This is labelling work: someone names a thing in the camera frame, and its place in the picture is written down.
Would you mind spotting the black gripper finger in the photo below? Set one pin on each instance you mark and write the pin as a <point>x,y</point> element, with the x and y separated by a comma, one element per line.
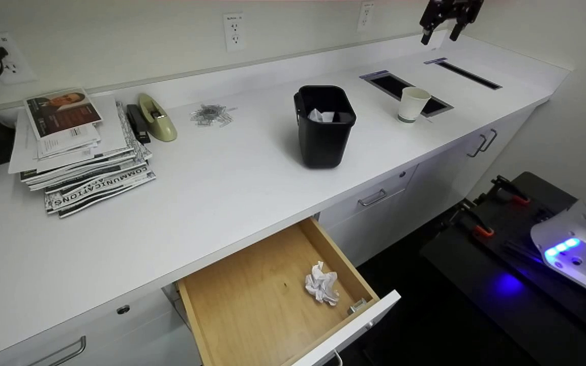
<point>468,12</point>
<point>431,19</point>

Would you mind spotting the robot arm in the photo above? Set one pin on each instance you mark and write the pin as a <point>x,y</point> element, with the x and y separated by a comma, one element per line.
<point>585,244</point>

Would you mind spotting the white paper cup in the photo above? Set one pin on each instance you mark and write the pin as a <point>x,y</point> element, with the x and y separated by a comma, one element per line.
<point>413,104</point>

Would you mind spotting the white cabinet door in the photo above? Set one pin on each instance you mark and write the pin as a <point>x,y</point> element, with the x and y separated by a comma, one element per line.
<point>440,183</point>
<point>509,140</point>
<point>369,234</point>

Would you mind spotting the crumpled white paper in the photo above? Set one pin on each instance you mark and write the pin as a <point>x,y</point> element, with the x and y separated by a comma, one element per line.
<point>322,283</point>
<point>321,116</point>

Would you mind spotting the black waste bin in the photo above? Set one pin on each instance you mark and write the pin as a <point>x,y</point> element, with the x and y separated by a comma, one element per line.
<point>323,145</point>

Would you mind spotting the black clamp with orange tips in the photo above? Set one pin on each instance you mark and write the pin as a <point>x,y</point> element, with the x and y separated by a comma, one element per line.
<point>476,222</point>
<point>510,190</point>

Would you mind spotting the white drawer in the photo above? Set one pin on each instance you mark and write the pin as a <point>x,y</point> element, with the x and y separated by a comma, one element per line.
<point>344,208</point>
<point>99,330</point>

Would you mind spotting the heap of paper clips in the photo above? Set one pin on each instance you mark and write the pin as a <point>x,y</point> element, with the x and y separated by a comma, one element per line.
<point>211,115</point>

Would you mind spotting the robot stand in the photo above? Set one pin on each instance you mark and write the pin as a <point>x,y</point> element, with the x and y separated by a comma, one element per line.
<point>481,284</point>

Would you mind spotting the olive green tape dispenser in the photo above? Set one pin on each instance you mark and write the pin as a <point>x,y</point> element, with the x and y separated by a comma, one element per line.
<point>163,124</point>

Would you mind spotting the black stapler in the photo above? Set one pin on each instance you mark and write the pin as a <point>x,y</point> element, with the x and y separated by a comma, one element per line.
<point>138,124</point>

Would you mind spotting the wooden drawer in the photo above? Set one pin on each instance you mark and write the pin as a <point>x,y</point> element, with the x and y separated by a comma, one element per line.
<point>252,300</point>

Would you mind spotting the stack of magazines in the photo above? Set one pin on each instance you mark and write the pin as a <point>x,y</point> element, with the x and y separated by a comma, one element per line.
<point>105,173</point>

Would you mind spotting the white wall socket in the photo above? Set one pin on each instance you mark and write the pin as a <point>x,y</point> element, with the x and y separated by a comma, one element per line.
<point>16,68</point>
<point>365,16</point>
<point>234,31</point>

